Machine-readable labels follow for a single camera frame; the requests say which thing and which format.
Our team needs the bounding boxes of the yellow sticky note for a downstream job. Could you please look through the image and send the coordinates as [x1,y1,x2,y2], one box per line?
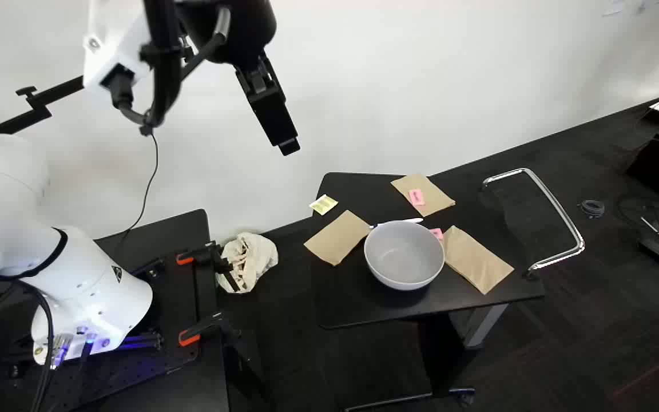
[310,195,337,214]

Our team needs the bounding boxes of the black perforated robot table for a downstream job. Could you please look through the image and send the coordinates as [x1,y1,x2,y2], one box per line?
[0,207,228,412]

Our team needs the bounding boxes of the brown paper sheet far side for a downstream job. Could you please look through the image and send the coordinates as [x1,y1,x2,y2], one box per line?
[445,227,512,295]

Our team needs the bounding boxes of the orange handled clamp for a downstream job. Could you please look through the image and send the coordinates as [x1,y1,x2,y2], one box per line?
[176,311,240,347]
[173,239,239,279]

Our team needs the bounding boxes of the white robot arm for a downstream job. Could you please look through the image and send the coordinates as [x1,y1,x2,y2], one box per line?
[0,0,299,369]

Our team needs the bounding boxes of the orange handled clamp upper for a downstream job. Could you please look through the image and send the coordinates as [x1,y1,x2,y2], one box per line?
[173,239,239,279]

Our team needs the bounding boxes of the white ceramic bowl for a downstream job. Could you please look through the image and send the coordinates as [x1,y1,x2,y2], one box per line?
[365,220,445,290]

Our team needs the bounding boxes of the pink sticky note on paper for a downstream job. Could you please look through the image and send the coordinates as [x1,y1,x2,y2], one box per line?
[407,190,425,206]

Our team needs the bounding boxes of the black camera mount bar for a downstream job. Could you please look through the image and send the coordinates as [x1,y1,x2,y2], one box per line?
[0,75,83,135]

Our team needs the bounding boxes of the brown paper sheet near wall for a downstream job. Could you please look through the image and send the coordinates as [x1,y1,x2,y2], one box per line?
[304,210,370,266]

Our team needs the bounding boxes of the black cable on wall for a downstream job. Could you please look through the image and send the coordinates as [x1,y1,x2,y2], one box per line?
[120,127,162,238]

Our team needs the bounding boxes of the brown paper sheet with pink note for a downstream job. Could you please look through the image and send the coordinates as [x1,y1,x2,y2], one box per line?
[391,174,455,216]

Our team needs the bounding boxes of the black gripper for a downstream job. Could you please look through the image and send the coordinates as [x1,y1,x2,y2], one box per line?
[235,53,299,156]

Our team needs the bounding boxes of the silver metal frame stand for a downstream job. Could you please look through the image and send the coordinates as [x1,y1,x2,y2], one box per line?
[484,166,587,272]

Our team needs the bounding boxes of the black round side table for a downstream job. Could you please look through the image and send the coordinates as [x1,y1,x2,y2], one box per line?
[311,171,544,400]

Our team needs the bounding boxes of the orange handled clamp lower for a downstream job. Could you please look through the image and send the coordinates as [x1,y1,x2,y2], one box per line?
[176,311,240,347]

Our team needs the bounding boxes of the crumpled white cloth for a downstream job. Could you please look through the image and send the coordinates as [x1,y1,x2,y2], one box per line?
[215,230,279,295]

